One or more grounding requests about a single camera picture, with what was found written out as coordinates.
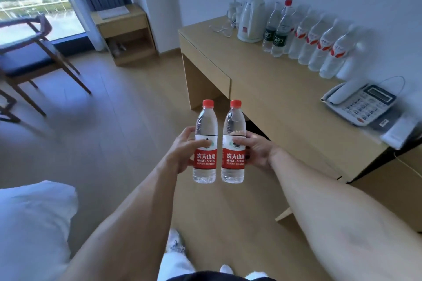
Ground light denim shorts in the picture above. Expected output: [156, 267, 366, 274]
[157, 251, 274, 281]

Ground grey desk telephone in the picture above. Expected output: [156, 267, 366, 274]
[321, 81, 398, 126]

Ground person's right hand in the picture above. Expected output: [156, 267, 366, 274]
[232, 131, 281, 169]

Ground grey remote control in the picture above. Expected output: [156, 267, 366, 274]
[381, 114, 421, 150]

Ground white bed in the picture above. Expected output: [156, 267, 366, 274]
[0, 181, 79, 281]

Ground wooden side cabinet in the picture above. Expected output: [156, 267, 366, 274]
[91, 3, 156, 67]

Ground white slippers pair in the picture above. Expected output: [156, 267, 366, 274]
[110, 42, 128, 57]

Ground person's white left shoe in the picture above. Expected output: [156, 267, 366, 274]
[164, 228, 186, 255]

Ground wooden chair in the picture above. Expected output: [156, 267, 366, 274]
[0, 14, 92, 117]

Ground white sheer curtain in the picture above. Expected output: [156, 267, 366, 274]
[46, 0, 106, 51]

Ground white kettle power cable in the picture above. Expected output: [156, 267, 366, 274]
[209, 24, 238, 38]

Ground person's right forearm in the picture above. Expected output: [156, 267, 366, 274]
[267, 151, 422, 281]

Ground black t-shirt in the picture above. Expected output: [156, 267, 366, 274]
[166, 270, 276, 281]

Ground person's left hand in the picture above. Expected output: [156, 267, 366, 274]
[164, 126, 213, 174]

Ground person's left forearm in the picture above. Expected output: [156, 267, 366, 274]
[58, 159, 180, 281]

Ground large glass window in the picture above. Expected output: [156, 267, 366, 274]
[0, 0, 86, 46]

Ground white electric kettle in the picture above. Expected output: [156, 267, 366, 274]
[236, 0, 266, 43]

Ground pink flat item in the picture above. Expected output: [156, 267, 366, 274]
[98, 6, 130, 21]

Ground thin white cable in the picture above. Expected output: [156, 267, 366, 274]
[375, 76, 422, 179]

